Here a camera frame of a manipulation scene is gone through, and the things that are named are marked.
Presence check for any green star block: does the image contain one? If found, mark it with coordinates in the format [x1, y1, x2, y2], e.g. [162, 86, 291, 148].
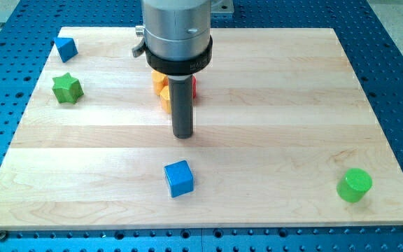
[52, 73, 84, 104]

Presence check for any green cylinder block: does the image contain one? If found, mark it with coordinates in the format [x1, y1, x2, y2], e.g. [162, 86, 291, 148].
[336, 168, 373, 203]

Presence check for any silver metal base bracket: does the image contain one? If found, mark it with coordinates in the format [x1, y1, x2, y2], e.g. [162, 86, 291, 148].
[211, 0, 234, 18]

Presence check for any wooden board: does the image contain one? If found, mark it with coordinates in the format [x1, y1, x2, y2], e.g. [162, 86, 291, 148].
[0, 27, 403, 230]

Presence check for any orange block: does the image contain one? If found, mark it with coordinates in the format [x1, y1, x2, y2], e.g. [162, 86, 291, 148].
[151, 70, 171, 114]

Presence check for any red block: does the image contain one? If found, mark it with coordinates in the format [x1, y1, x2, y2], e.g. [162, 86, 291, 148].
[192, 75, 197, 99]

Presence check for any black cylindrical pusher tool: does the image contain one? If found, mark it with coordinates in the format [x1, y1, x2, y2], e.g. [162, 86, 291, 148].
[169, 75, 193, 139]

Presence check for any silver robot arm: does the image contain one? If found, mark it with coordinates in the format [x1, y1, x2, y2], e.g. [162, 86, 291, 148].
[132, 0, 213, 139]

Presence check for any blue triangular block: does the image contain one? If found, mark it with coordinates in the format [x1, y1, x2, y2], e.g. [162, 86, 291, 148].
[54, 37, 78, 62]

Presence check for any blue cube block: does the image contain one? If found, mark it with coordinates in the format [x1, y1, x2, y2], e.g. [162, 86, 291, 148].
[164, 160, 194, 197]

